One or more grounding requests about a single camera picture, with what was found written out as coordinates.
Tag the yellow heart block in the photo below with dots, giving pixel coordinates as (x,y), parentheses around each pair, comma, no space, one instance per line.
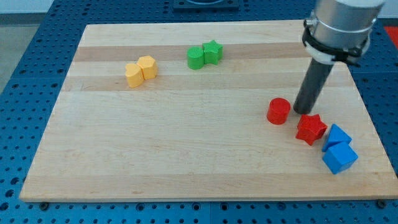
(134,75)

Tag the green cylinder block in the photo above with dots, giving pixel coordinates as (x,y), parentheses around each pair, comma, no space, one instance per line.
(195,58)

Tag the red cylinder block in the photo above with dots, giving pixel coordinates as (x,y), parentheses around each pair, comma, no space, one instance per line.
(278,111)

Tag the blue cube block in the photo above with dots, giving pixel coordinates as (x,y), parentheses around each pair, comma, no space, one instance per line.
(339,157)

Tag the yellow pentagon block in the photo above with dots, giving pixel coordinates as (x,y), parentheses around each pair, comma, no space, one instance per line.
(148,66)

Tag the wooden board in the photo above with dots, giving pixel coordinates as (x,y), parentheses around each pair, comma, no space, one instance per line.
(199,135)

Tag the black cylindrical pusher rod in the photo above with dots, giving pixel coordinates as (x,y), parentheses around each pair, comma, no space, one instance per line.
(313,82)

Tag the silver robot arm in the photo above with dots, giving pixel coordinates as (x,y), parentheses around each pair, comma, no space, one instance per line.
(339,30)

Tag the green star block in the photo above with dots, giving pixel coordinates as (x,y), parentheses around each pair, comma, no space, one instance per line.
(213,52)

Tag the red star block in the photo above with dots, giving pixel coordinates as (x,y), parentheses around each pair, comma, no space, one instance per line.
(310,128)

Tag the blue triangle block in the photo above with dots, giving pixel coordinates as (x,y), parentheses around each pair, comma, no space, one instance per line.
(336,135)

